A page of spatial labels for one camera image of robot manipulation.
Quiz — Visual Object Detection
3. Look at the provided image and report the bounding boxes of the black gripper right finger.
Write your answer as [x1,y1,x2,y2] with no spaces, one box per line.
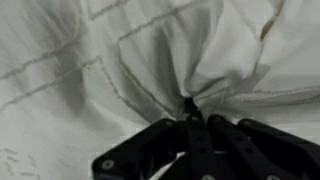
[193,102,204,121]

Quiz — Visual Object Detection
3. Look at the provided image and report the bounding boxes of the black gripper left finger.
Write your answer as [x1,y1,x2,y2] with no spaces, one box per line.
[183,98,194,119]

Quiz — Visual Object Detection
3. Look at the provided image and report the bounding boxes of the white duvet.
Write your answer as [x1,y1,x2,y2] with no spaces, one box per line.
[0,0,320,180]

